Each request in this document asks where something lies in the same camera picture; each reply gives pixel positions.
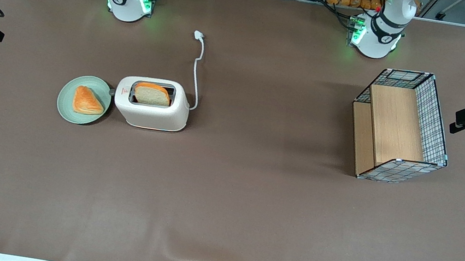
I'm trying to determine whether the wire basket with wooden shelf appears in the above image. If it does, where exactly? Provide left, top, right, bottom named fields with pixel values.
left=341, top=62, right=461, bottom=192

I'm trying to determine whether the triangular golden pastry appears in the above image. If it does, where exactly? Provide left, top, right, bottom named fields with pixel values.
left=71, top=85, right=108, bottom=117

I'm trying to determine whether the green round plate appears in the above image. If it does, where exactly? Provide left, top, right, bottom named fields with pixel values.
left=54, top=71, right=115, bottom=129

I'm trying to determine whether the white two-slot toaster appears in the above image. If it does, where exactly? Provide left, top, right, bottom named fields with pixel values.
left=104, top=71, right=194, bottom=135

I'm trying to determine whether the white toaster power cord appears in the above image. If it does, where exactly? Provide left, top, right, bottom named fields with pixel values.
left=182, top=30, right=210, bottom=112

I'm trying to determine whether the toast bread slice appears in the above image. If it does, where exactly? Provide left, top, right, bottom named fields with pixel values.
left=132, top=81, right=173, bottom=108

